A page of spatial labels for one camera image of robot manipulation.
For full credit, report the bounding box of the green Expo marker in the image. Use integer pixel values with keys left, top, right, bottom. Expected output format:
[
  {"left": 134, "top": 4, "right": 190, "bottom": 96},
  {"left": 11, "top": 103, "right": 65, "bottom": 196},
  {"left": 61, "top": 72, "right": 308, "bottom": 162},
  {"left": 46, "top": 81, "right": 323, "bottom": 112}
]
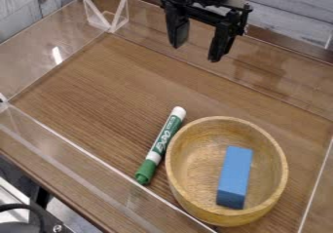
[{"left": 134, "top": 106, "right": 186, "bottom": 185}]

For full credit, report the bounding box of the black cable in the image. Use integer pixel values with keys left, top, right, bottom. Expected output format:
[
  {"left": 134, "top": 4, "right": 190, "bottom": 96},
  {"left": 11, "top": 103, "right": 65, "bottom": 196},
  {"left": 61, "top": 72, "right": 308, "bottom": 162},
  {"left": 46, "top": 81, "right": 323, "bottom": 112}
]
[{"left": 0, "top": 203, "right": 46, "bottom": 233}]

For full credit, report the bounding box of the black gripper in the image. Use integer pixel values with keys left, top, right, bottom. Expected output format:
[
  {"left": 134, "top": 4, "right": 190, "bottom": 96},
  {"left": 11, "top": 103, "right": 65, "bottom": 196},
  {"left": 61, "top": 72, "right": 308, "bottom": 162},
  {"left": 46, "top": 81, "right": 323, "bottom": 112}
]
[{"left": 161, "top": 0, "right": 252, "bottom": 62}]

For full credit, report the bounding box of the black metal table frame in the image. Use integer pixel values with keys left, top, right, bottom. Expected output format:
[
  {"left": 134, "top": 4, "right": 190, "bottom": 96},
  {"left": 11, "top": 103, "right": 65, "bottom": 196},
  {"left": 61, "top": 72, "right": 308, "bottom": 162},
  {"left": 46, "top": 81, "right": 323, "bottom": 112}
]
[{"left": 0, "top": 155, "right": 77, "bottom": 233}]

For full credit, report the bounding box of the blue rectangular block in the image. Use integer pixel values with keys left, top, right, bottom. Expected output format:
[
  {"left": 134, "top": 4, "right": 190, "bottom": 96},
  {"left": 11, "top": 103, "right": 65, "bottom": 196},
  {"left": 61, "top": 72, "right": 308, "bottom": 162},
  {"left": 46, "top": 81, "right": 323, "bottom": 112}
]
[{"left": 215, "top": 146, "right": 251, "bottom": 210}]

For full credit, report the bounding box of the brown wooden bowl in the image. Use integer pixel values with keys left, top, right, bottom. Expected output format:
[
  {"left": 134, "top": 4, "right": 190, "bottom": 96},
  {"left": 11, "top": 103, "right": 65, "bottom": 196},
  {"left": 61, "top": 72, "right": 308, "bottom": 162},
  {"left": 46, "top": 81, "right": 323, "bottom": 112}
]
[{"left": 165, "top": 116, "right": 288, "bottom": 227}]

